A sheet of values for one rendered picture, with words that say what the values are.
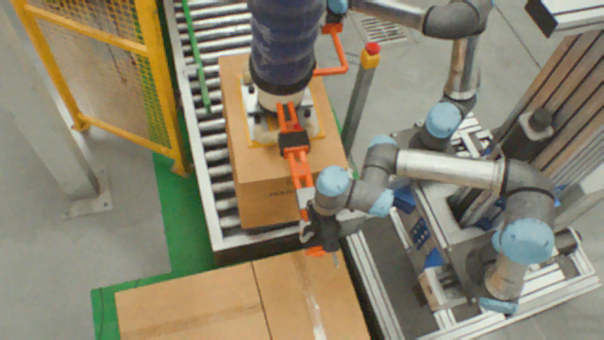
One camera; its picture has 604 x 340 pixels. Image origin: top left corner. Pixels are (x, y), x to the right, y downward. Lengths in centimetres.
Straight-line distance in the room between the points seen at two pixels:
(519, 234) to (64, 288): 234
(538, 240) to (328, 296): 118
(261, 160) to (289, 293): 64
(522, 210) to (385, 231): 154
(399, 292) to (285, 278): 68
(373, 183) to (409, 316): 141
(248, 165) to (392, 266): 113
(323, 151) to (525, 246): 89
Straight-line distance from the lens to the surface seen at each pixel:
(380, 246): 266
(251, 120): 187
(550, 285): 206
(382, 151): 131
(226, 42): 289
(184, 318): 216
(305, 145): 166
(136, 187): 304
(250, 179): 176
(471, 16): 157
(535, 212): 123
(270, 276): 218
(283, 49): 155
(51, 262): 300
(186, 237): 285
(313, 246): 151
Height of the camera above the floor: 263
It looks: 61 degrees down
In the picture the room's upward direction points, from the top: 8 degrees clockwise
